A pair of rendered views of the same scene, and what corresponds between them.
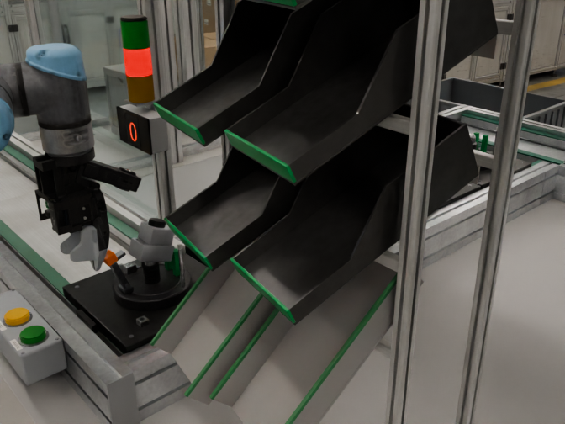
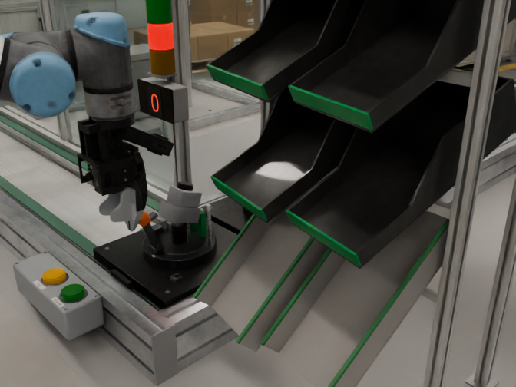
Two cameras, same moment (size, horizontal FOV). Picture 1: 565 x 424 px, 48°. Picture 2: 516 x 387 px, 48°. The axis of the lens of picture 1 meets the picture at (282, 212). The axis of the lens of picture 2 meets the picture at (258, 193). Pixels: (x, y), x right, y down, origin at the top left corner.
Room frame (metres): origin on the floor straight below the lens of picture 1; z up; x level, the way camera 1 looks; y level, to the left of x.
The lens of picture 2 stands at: (0.01, 0.12, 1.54)
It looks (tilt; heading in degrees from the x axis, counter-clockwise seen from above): 25 degrees down; 358
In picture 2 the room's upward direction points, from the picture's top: straight up
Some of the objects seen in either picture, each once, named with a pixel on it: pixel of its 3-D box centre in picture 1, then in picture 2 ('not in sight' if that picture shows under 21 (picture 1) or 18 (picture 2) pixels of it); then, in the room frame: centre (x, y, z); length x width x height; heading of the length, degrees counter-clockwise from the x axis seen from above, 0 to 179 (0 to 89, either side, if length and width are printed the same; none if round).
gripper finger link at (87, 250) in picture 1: (87, 251); (124, 213); (0.88, 0.31, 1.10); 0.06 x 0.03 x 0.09; 131
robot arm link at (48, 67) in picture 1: (56, 85); (102, 52); (0.90, 0.32, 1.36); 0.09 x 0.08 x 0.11; 111
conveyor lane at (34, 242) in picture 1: (94, 254); (113, 220); (1.21, 0.41, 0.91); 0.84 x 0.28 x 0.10; 41
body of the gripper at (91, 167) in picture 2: (71, 188); (111, 151); (0.89, 0.33, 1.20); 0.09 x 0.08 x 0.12; 131
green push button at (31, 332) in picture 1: (33, 336); (73, 294); (0.84, 0.41, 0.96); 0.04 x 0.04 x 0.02
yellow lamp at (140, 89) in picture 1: (140, 87); (162, 60); (1.19, 0.27, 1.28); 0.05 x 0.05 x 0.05
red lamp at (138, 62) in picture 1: (138, 60); (160, 35); (1.19, 0.27, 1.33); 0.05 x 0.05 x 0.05
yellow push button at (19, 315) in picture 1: (17, 318); (54, 278); (0.90, 0.45, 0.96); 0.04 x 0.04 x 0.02
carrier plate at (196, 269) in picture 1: (153, 294); (180, 253); (0.97, 0.23, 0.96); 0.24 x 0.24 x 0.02; 41
